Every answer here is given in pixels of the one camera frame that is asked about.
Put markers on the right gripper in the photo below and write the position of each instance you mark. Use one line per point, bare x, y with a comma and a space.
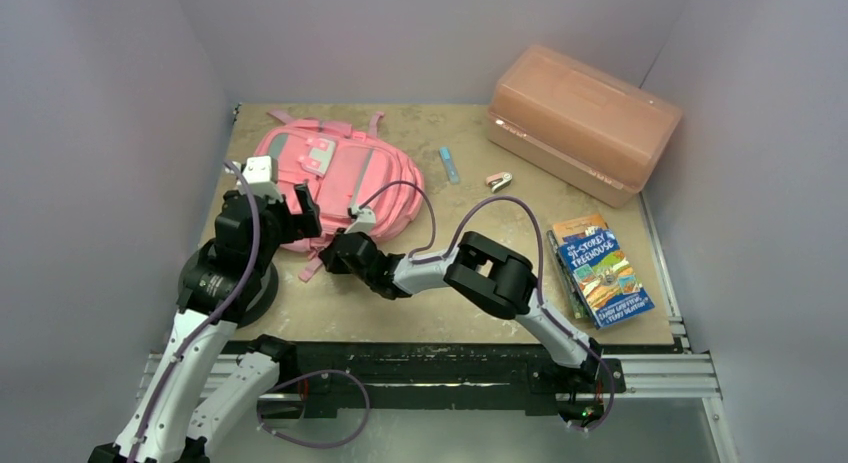
342, 251

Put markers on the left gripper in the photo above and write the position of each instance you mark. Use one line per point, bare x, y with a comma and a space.
297, 225

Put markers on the pink backpack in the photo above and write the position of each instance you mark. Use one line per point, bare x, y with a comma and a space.
342, 166

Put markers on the blue treehouse book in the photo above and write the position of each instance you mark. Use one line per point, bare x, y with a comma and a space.
605, 280

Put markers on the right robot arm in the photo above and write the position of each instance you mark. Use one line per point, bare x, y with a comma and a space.
497, 280

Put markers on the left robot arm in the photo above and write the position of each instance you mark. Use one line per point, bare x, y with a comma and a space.
173, 422

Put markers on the grey tape roll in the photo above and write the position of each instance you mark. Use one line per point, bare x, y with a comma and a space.
203, 283

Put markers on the blue highlighter pen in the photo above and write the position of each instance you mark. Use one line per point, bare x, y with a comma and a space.
449, 165

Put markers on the pink mini stapler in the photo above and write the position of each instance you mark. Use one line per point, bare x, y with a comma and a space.
499, 181

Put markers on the orange book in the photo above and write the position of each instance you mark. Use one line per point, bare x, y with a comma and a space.
577, 228

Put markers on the green book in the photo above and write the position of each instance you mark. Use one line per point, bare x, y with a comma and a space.
578, 306

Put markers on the orange plastic storage box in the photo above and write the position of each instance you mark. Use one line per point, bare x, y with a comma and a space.
591, 130

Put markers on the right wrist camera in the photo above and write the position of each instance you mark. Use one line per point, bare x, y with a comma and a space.
363, 220

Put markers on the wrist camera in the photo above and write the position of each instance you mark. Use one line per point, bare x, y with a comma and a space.
258, 176
363, 220

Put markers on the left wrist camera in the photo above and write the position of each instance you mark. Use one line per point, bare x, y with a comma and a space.
258, 176

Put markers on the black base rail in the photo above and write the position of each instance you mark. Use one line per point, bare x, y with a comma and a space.
474, 376

